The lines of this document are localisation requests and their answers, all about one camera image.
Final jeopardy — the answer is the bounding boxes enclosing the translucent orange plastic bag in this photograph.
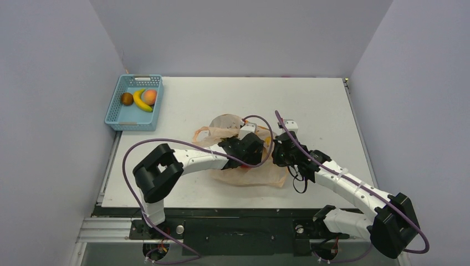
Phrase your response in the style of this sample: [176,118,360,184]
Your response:
[192,114,288,188]

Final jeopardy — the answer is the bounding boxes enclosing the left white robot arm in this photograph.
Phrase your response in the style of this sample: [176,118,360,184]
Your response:
[132,133,264,238]

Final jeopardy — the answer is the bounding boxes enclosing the orange peach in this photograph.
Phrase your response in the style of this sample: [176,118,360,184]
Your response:
[141,89,157,106]

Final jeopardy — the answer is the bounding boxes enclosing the blue plastic basket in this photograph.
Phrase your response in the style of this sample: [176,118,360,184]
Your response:
[104,74,164,131]

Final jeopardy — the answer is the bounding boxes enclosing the yellow banana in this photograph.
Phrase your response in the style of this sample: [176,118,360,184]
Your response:
[133,89,153,112]

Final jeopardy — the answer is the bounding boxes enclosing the brown kiwi fruit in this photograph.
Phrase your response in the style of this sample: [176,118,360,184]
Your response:
[120,93,134,106]

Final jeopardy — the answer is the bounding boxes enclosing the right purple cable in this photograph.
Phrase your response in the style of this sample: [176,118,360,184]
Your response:
[274,110,430,264]

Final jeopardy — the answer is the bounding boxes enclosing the purple cable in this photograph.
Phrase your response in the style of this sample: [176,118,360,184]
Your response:
[274,110,430,264]
[122,115,275,265]

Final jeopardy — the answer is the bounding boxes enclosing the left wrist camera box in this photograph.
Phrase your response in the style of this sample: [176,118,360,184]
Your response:
[238,122,257,140]

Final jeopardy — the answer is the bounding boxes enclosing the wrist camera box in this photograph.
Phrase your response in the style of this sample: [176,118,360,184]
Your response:
[238,122,257,140]
[278,119,299,134]

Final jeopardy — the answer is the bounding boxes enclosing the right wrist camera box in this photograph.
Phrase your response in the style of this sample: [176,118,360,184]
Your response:
[278,119,299,134]

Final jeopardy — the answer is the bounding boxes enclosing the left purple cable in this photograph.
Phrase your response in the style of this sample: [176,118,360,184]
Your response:
[122,115,275,265]

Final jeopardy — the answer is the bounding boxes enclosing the aluminium frame rail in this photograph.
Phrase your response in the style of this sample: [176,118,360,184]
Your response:
[75,216,405,244]

